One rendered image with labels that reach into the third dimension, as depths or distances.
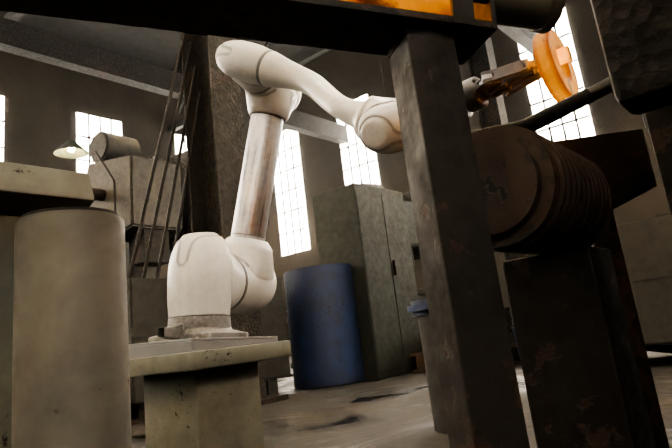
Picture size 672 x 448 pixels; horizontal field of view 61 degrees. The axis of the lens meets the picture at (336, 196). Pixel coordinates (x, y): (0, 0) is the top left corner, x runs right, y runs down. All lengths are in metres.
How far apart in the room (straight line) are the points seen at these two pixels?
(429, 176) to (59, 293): 0.41
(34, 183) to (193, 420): 0.73
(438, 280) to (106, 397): 0.38
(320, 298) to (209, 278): 2.90
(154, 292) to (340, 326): 1.41
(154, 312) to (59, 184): 2.84
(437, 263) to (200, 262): 1.01
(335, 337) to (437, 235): 3.83
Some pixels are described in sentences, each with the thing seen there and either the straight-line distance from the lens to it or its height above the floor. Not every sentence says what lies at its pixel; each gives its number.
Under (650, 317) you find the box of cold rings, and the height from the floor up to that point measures 0.25.
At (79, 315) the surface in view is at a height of 0.40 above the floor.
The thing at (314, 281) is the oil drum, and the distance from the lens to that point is 4.33.
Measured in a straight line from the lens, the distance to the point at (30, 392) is 0.70.
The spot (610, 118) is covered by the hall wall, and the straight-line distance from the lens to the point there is 11.64.
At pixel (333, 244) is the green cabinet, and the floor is 1.06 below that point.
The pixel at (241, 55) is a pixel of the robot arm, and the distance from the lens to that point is 1.63.
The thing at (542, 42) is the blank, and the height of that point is 0.85.
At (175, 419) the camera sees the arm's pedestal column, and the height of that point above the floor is 0.21.
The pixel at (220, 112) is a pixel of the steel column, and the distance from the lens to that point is 4.01.
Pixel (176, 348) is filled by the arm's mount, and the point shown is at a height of 0.36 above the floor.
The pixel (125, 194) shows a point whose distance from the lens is 6.18.
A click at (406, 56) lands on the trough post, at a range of 0.56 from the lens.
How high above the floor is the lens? 0.34
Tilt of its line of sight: 14 degrees up
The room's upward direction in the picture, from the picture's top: 7 degrees counter-clockwise
